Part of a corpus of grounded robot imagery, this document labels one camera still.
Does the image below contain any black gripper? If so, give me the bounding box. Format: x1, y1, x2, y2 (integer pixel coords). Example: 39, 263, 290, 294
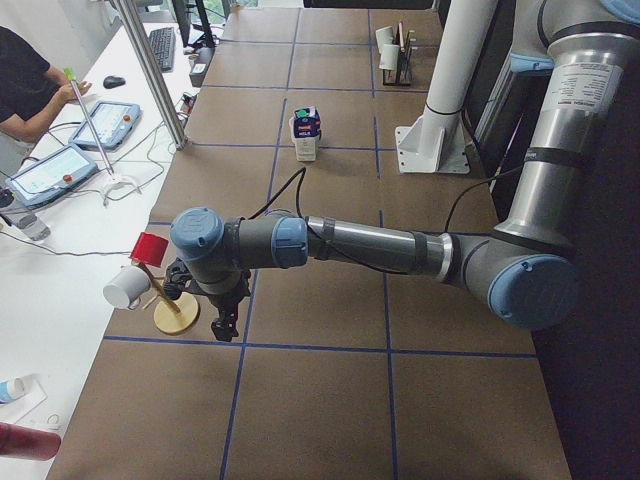
163, 258, 250, 342

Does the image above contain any blue Pascual milk carton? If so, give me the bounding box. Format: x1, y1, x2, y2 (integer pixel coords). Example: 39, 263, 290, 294
289, 106, 322, 162

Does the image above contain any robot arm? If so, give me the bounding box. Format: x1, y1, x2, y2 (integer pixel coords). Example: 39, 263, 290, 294
164, 1, 639, 341

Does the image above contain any wooden mug tree stand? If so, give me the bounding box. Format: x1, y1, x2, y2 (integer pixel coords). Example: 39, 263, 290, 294
132, 261, 200, 335

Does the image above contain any white enamel mug on stand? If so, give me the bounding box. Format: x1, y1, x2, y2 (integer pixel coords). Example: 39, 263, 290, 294
103, 265, 151, 309

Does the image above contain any red mug on stand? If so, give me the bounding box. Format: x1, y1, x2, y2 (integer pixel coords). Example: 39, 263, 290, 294
129, 232, 169, 267

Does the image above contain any silver stand with white base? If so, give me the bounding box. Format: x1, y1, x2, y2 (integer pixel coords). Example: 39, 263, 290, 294
63, 68, 141, 206

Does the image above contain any teach pendant tablet near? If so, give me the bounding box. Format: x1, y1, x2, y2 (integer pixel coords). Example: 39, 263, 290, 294
5, 144, 98, 208

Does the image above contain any teach pendant tablet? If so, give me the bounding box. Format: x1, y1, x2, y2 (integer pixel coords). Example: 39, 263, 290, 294
69, 101, 141, 151
5, 144, 98, 208

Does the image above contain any teach pendant tablet far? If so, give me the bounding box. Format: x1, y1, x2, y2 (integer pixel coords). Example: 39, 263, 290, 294
69, 101, 141, 151

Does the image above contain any red cylinder bottom left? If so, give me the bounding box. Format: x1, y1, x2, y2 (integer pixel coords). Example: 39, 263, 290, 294
1, 423, 61, 461

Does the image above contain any black computer mouse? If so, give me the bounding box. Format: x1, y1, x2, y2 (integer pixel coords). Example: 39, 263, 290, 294
103, 75, 126, 89

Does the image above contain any black keyboard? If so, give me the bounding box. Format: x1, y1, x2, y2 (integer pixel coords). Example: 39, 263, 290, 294
148, 27, 176, 72

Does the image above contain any person in black shirt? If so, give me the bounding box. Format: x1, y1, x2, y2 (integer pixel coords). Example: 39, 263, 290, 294
1, 27, 91, 143

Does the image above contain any white ribbed HOME mug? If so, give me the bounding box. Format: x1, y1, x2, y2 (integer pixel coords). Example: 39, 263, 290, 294
378, 43, 400, 71

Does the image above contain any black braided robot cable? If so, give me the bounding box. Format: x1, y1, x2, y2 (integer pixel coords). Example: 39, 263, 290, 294
248, 167, 308, 221

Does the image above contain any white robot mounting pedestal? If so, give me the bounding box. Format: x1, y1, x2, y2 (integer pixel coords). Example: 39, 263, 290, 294
395, 0, 497, 175

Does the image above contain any aluminium frame post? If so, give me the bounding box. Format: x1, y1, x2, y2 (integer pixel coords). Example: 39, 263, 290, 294
113, 0, 187, 150

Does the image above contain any black wire mug rack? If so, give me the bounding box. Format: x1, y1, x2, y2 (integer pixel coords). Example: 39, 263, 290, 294
379, 21, 415, 86

